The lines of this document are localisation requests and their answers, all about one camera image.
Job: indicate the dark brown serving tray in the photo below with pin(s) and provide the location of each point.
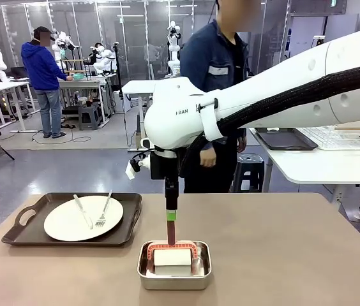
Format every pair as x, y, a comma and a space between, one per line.
283, 140
132, 220

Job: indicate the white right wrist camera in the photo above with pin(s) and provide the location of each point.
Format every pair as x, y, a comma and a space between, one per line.
135, 167

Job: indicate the silver table knife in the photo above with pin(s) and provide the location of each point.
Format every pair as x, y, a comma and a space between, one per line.
82, 212

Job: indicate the person in blue hoodie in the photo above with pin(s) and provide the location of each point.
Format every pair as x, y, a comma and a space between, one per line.
41, 70

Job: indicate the stainless steel rectangular tray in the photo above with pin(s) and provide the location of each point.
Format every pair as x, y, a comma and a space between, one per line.
175, 282

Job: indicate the person's left hand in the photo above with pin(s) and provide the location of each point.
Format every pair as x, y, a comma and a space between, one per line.
242, 145

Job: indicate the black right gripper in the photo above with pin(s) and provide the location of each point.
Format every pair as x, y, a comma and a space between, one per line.
159, 165

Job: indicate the silver fork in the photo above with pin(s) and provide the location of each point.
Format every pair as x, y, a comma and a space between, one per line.
104, 212

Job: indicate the person in denim jacket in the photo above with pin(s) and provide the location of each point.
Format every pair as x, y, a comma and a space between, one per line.
199, 57

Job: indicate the white round plate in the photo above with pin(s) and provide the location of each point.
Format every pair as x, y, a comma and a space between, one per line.
68, 223

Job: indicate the dark grey plastic stool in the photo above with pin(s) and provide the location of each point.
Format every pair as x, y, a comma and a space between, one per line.
248, 165

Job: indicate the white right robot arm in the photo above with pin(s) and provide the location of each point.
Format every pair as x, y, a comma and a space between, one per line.
263, 86

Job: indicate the person's right hand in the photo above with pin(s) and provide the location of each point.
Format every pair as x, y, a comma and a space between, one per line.
208, 157

